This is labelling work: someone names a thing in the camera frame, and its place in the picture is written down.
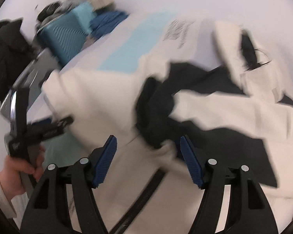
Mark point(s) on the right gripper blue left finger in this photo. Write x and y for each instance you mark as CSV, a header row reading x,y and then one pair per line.
x,y
104,160

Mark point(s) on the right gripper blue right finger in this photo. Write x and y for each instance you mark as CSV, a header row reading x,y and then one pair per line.
x,y
194,164

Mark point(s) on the beige and black hooded jacket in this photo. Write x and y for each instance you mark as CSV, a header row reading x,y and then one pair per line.
x,y
238,116

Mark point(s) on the blue clothes heap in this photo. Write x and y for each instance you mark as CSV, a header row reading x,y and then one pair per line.
x,y
106,22

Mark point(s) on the left hand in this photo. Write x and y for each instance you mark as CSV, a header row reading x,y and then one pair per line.
x,y
10,175

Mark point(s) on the grey hard suitcase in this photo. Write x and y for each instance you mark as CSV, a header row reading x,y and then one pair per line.
x,y
33,76

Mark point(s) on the black backpack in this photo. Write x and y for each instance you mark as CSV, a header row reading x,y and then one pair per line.
x,y
16,53

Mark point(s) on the teal hard suitcase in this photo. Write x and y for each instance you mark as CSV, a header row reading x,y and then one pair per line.
x,y
64,36

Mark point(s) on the striped bed mattress sheet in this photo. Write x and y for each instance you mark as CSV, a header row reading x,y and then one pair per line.
x,y
99,85

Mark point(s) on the light blue cloth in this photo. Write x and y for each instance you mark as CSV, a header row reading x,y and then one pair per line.
x,y
84,14

